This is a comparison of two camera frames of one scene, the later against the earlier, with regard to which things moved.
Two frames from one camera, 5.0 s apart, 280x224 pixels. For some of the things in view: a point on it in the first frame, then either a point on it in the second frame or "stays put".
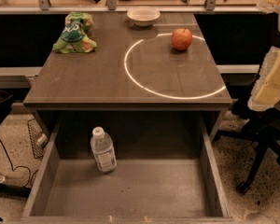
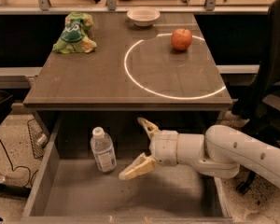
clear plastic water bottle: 102,147 stays put
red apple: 181,38 stays put
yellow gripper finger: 273,81 → 140,165
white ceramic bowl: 143,16 stays put
